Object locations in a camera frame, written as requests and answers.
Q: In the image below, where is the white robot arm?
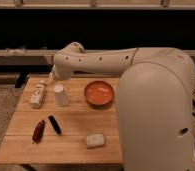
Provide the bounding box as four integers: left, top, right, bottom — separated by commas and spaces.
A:
52, 42, 195, 171

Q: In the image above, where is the crumpled white paper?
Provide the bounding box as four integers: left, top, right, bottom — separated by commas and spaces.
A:
6, 48, 26, 56

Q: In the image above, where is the white plastic bottle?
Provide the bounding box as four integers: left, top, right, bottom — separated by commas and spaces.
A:
29, 80, 46, 109

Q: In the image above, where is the orange bowl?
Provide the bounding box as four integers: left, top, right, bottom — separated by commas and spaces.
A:
84, 80, 114, 107

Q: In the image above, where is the white sponge block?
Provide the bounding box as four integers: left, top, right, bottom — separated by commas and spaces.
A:
86, 133, 105, 148

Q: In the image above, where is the wooden table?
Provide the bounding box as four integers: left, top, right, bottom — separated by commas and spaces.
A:
0, 78, 122, 165

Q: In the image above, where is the red-brown pepper toy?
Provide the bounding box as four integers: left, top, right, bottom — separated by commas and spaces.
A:
32, 120, 45, 143

